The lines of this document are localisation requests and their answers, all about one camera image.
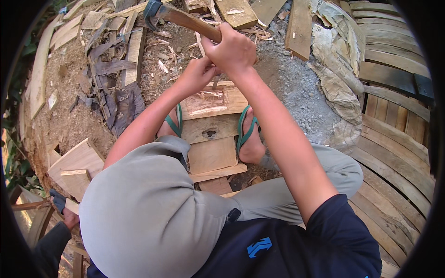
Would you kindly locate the person's legs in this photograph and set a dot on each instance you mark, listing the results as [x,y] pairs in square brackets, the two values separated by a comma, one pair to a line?
[149,215]

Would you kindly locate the crumpled paper cement sack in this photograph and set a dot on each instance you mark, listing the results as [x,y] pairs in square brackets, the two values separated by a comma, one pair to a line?
[339,52]

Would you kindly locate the angled pale wooden boards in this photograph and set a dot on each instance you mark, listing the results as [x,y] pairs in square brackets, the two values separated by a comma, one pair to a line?
[76,166]

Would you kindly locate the person's left hand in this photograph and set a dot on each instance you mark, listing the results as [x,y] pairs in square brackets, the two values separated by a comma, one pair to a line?
[194,78]

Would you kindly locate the stack of curved wooden slats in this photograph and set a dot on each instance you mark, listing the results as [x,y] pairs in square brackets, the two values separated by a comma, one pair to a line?
[393,163]

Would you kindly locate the person's right hand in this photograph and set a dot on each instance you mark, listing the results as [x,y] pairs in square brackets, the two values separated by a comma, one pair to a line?
[233,52]

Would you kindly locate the small reddish wooden board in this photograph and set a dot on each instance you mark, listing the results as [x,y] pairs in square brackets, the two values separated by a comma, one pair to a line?
[215,186]

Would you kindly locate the narrow pale wooden plank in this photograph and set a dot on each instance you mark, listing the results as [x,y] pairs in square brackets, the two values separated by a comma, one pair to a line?
[134,55]

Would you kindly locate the person's right fingers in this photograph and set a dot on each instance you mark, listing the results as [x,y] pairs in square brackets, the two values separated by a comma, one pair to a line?
[210,47]

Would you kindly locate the metal chisel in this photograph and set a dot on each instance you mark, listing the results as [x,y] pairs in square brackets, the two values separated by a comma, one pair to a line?
[215,82]

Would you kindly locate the curved wooden frame pieces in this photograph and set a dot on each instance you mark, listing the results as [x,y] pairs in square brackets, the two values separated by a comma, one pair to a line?
[36,222]

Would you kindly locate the person's left fingers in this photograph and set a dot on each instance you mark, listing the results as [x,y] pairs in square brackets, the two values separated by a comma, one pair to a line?
[207,67]

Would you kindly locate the long pale wooden plank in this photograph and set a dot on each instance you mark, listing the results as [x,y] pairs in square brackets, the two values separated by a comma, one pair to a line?
[39,76]

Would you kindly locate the heap of dark bark strips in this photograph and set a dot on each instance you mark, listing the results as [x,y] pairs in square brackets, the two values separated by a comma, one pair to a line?
[120,100]

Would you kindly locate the wooden board with knot hole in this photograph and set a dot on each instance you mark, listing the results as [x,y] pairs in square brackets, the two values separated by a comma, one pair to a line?
[198,128]

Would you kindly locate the carved wooden workpiece board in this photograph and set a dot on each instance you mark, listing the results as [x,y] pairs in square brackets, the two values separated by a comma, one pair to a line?
[229,100]

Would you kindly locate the plain square wooden board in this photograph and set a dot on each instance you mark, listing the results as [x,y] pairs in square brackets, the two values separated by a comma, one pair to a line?
[212,154]

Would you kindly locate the flat wooden offcut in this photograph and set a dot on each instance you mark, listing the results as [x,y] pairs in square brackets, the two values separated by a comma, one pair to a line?
[267,8]

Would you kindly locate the thick brown wooden plank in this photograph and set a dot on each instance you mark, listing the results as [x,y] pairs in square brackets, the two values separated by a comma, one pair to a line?
[299,31]

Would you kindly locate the person's body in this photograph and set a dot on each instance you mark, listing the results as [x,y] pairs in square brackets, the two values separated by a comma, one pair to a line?
[278,250]

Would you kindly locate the thin wooden strip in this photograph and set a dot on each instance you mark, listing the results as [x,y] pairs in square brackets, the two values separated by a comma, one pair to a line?
[219,172]

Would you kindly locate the pile of wooden offcuts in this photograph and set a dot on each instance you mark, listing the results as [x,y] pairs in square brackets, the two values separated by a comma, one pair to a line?
[90,21]

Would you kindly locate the chipped wooden block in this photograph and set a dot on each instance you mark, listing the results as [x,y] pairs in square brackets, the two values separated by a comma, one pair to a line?
[236,14]

